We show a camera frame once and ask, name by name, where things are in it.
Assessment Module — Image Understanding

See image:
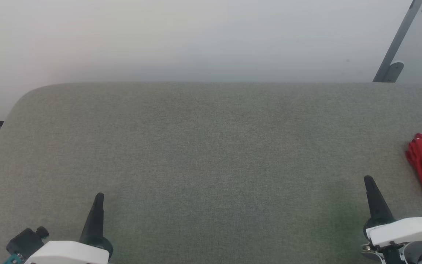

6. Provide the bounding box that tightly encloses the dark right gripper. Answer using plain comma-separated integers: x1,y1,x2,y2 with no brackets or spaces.
361,176,422,264

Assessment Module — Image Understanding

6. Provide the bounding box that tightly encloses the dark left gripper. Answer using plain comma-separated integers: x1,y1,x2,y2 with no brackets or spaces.
79,193,114,260

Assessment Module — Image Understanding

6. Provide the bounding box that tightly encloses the grey post bracket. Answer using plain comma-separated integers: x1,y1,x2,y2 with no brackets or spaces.
382,61,405,83

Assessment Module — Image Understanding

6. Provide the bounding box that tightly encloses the grey metal post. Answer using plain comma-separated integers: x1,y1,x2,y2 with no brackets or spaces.
373,0,422,83

